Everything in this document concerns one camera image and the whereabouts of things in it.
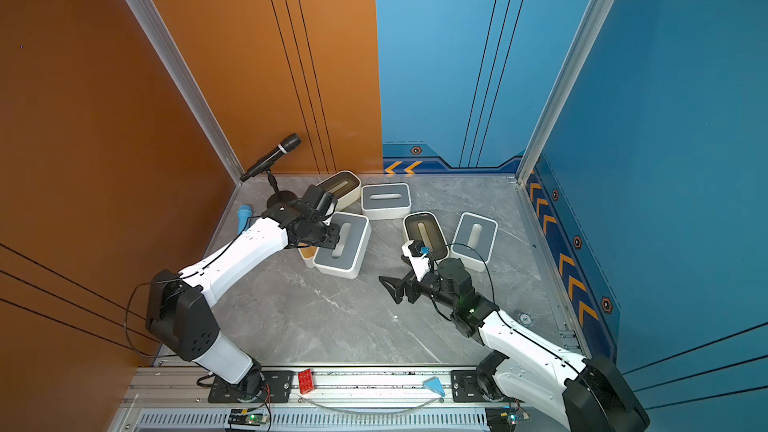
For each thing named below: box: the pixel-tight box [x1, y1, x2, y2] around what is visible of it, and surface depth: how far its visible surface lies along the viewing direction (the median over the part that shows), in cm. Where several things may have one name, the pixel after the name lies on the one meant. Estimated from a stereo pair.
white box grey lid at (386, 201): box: [361, 183, 412, 220], surface depth 108 cm
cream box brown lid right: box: [402, 211, 450, 264], surface depth 100 cm
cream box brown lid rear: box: [316, 170, 362, 211], surface depth 114 cm
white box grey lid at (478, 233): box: [449, 212, 498, 272], surface depth 101 cm
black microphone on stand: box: [240, 133, 302, 208], surface depth 97 cm
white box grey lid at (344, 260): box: [313, 212, 372, 279], surface depth 83 cm
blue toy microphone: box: [237, 204, 253, 235], surface depth 107 cm
